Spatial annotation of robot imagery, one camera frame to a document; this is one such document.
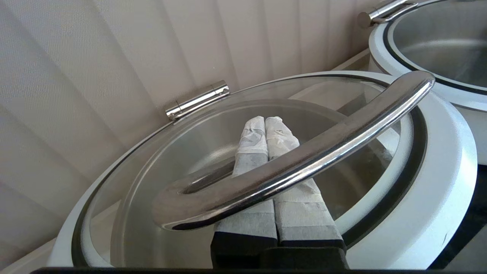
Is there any paper-wrapped left gripper right finger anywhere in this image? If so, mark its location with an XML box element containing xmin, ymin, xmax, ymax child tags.
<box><xmin>266</xmin><ymin>117</ymin><xmax>346</xmax><ymax>249</ymax></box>

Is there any paper-wrapped left gripper left finger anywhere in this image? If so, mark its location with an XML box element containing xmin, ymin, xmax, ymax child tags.
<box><xmin>211</xmin><ymin>116</ymin><xmax>278</xmax><ymax>268</ymax></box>

